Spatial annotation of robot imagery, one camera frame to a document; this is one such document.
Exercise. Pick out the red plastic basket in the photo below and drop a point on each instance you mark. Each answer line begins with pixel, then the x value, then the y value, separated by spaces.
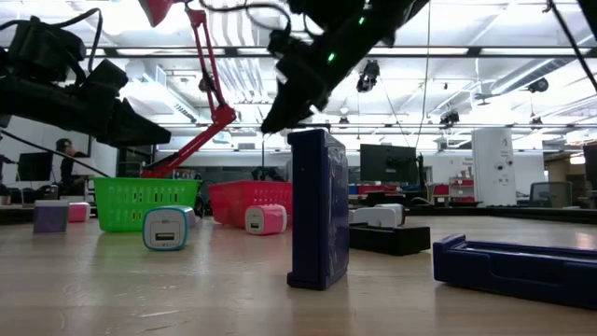
pixel 233 200

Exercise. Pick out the white USB wall charger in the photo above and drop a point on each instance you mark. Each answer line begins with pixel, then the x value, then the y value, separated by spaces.
pixel 373 218

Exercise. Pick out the white round pillar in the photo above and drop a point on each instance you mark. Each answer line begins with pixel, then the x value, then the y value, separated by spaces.
pixel 494 168

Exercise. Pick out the pink white USB charger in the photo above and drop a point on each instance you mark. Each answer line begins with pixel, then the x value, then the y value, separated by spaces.
pixel 273 219

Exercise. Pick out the dark blue staple box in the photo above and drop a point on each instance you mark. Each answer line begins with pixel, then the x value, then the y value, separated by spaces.
pixel 317 210
pixel 513 275

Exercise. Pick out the black staple box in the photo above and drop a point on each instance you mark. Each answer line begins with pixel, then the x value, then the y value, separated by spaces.
pixel 387 240

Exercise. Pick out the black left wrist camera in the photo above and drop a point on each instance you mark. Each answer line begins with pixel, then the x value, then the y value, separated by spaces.
pixel 44 49

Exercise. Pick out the black overhead frame beam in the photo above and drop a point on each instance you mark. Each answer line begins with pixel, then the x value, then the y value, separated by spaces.
pixel 474 51

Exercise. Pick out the green plastic basket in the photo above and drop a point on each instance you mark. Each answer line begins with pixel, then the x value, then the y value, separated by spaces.
pixel 121 205

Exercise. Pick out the white grey USB charger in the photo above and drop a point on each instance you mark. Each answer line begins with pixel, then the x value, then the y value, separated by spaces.
pixel 401 214

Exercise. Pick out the black ceiling spotlight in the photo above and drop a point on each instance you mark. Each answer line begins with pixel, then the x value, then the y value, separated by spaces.
pixel 450 117
pixel 538 85
pixel 368 74

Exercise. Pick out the black diagonal frame strut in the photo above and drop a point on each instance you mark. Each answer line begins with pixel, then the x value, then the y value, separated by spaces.
pixel 571 41

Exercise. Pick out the purple USB charger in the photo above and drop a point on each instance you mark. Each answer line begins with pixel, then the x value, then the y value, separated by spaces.
pixel 51 219

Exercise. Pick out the teal white USB charger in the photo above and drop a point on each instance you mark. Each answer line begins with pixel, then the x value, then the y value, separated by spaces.
pixel 165 228

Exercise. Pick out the small pink USB charger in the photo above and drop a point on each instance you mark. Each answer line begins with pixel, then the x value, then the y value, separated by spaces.
pixel 80 212

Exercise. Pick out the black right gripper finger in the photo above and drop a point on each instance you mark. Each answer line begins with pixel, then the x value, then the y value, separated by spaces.
pixel 294 102

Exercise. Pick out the red storage bin rack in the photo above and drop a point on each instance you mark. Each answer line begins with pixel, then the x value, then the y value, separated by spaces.
pixel 462 183

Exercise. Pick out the person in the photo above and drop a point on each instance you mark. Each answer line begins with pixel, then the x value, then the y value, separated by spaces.
pixel 67 163

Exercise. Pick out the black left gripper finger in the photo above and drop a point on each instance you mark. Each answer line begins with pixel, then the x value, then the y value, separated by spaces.
pixel 135 128

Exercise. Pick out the blue red storage bins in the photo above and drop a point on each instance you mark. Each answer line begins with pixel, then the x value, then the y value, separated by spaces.
pixel 373 189

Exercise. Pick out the red desk lamp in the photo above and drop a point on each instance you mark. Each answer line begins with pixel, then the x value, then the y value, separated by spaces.
pixel 219 114

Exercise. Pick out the black metal table frame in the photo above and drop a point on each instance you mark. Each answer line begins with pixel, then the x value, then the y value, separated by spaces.
pixel 513 214

